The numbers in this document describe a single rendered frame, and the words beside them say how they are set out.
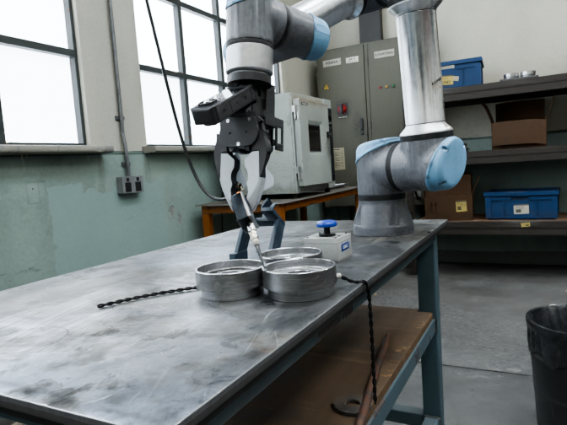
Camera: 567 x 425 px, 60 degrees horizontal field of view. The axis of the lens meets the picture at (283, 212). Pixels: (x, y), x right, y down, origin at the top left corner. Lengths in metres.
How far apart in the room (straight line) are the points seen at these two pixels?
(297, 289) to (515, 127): 3.56
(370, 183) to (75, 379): 0.86
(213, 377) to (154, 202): 2.49
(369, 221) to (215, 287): 0.59
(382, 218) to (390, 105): 3.43
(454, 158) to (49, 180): 1.85
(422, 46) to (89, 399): 0.93
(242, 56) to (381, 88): 3.87
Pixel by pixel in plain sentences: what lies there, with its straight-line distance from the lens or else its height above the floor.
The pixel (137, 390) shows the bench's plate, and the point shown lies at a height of 0.80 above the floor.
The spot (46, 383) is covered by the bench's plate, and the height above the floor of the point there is 0.80.
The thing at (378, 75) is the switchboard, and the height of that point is 1.74.
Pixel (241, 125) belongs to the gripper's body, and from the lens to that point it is 0.76.
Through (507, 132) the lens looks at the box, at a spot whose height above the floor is 1.12.
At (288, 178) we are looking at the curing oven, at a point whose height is 0.91.
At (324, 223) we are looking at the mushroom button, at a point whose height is 0.87.
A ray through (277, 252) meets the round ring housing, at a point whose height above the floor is 0.83.
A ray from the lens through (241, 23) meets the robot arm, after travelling 0.80.
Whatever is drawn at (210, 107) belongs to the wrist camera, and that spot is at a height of 1.07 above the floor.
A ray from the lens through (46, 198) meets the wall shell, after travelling 2.45.
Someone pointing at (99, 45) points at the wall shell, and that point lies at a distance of 2.81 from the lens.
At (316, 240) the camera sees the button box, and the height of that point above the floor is 0.84.
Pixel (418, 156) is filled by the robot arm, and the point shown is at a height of 0.98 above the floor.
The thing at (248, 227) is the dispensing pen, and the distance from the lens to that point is 0.73.
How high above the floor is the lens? 0.98
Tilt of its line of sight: 5 degrees down
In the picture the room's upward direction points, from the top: 4 degrees counter-clockwise
